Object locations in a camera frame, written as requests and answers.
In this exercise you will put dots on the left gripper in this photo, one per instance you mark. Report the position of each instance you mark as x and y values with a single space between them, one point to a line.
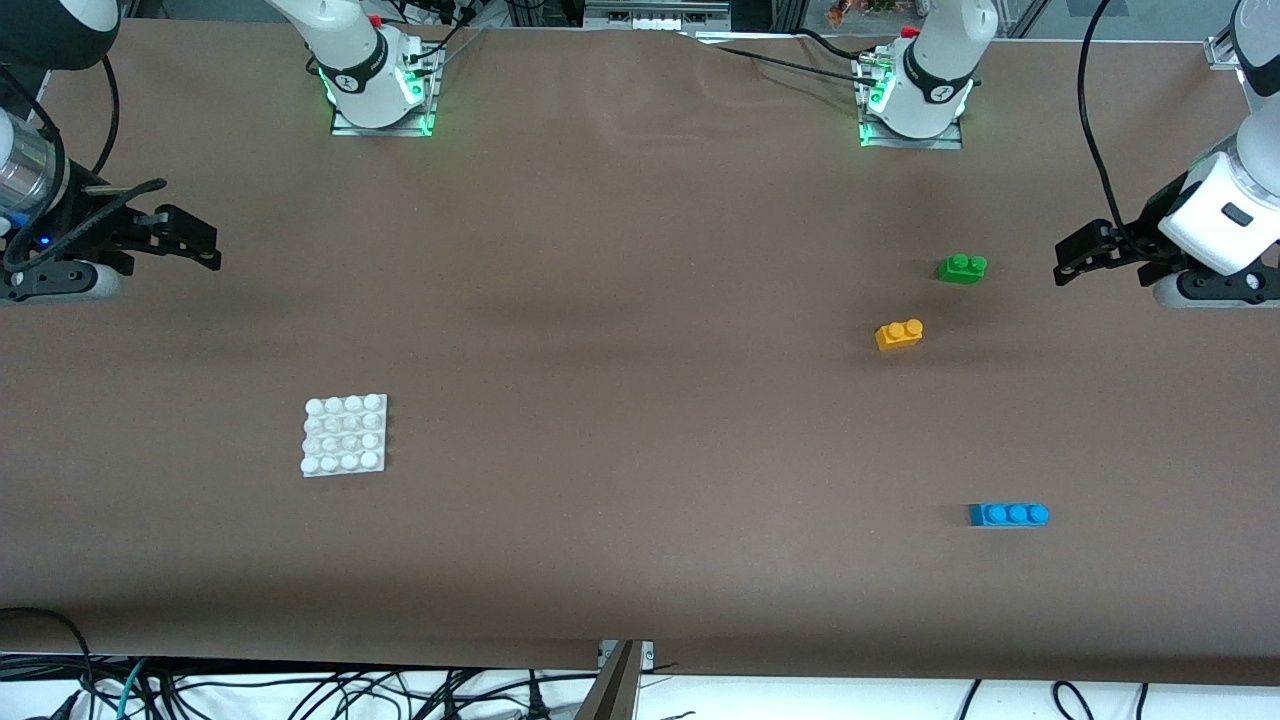
1133 239

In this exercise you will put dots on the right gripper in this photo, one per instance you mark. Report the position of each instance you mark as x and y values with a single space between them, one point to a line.
92 222

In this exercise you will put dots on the yellow two-stud block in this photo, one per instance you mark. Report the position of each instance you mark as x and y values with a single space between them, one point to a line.
898 337

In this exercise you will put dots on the white studded base plate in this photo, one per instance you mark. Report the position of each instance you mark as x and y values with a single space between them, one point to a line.
345 435

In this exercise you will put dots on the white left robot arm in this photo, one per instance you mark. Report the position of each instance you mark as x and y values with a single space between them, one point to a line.
935 70

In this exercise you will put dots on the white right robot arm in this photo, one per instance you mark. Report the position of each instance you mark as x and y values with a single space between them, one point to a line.
350 60

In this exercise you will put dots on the green two-stud block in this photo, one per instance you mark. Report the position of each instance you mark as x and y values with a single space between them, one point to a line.
962 270

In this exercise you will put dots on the blue three-stud block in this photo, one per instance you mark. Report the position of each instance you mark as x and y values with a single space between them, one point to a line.
1008 515

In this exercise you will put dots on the orange cluttered object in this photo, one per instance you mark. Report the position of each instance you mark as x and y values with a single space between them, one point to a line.
860 10

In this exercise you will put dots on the brown table cover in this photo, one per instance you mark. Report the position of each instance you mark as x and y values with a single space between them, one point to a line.
500 550

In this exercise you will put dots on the grey metal device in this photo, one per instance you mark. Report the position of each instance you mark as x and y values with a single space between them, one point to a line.
655 15

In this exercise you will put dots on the aluminium profile bar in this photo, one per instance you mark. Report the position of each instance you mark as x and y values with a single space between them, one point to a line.
612 695

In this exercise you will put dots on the aluminium corner bracket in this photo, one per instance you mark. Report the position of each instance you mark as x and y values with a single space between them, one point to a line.
1222 52

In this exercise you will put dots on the metal edge bracket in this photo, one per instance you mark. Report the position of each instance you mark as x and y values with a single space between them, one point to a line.
606 652

